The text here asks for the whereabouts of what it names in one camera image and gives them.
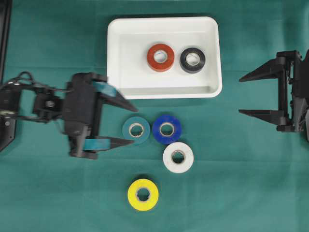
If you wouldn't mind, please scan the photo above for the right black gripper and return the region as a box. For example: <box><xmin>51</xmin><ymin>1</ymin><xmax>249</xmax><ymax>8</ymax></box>
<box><xmin>239</xmin><ymin>50</ymin><xmax>309</xmax><ymax>134</ymax></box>

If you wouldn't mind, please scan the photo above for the black camera cable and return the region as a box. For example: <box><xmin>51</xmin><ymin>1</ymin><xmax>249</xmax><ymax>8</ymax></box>
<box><xmin>2</xmin><ymin>71</ymin><xmax>73</xmax><ymax>94</ymax></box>

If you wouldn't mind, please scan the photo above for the white plastic tray case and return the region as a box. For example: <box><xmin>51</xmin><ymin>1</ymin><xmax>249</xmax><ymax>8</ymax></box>
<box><xmin>107</xmin><ymin>16</ymin><xmax>223</xmax><ymax>99</ymax></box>

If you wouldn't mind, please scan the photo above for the black tape roll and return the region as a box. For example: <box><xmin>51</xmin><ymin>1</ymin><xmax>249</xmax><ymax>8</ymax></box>
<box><xmin>180</xmin><ymin>47</ymin><xmax>206</xmax><ymax>74</ymax></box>

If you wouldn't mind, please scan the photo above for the teal tape roll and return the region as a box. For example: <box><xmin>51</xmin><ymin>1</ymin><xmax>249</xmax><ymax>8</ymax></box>
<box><xmin>122</xmin><ymin>116</ymin><xmax>150</xmax><ymax>145</ymax></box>

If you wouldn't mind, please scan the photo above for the blue tape roll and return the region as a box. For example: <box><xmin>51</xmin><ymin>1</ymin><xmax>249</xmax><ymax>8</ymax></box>
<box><xmin>152</xmin><ymin>115</ymin><xmax>182</xmax><ymax>145</ymax></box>

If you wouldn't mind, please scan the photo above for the red tape roll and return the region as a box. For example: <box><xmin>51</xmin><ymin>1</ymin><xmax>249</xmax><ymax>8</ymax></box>
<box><xmin>147</xmin><ymin>43</ymin><xmax>175</xmax><ymax>72</ymax></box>

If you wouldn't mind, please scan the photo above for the white tape roll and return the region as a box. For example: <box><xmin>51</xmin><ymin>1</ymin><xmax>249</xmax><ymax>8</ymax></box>
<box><xmin>163</xmin><ymin>142</ymin><xmax>194</xmax><ymax>174</ymax></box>

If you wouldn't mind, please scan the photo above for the yellow tape roll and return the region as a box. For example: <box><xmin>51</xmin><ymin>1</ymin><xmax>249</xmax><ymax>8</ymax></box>
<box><xmin>127</xmin><ymin>178</ymin><xmax>159</xmax><ymax>211</ymax></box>

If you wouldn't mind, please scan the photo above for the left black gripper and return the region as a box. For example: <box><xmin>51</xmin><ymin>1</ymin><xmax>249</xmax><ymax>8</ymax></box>
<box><xmin>32</xmin><ymin>72</ymin><xmax>139</xmax><ymax>160</ymax></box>

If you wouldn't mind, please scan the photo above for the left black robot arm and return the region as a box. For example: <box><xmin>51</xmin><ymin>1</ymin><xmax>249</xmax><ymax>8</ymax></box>
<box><xmin>0</xmin><ymin>71</ymin><xmax>138</xmax><ymax>160</ymax></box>

